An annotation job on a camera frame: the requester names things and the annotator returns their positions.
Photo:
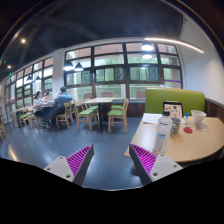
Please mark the pendant ceiling lamps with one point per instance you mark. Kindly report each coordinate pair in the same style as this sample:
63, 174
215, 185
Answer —
147, 46

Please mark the person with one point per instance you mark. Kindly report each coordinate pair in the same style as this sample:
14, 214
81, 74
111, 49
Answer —
37, 101
62, 100

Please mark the flat round red coaster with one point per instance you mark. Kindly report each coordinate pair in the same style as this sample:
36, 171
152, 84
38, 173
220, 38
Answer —
188, 130

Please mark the wooden chairs with green seats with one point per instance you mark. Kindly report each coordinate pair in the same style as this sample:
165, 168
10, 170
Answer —
116, 113

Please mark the white bowl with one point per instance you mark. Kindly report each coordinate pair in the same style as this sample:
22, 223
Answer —
198, 116

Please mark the long linear ceiling light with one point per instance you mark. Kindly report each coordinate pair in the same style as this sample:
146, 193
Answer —
173, 41

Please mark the black framed picture stand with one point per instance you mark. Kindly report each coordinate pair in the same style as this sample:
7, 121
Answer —
174, 108

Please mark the clear plastic water bottle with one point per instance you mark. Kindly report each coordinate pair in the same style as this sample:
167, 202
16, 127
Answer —
162, 133

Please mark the green bench backrest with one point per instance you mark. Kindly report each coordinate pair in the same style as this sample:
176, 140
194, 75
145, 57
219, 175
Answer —
173, 95

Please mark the dark patterned cup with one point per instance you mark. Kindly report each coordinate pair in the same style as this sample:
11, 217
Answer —
176, 126

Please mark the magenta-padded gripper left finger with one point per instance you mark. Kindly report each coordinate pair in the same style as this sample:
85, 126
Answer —
78, 160

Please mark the small blue-capped bottle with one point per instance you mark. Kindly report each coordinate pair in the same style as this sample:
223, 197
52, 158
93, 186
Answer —
187, 117

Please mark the wooden dining table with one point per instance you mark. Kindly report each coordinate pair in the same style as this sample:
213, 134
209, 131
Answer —
99, 100

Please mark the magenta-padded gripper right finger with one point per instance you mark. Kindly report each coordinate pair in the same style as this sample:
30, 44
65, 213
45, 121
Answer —
146, 160

